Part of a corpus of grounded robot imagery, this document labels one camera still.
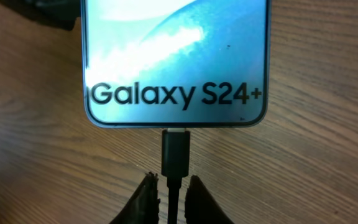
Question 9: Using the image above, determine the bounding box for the black USB charging cable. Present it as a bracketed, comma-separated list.
[160, 127, 191, 224]

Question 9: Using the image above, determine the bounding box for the Samsung Galaxy smartphone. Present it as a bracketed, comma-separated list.
[81, 0, 272, 128]

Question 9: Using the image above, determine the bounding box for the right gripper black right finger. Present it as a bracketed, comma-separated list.
[185, 175, 234, 224]

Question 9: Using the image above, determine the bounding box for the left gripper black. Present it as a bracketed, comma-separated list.
[0, 0, 81, 30]

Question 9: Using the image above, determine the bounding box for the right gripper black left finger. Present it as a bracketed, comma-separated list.
[109, 172, 160, 224]

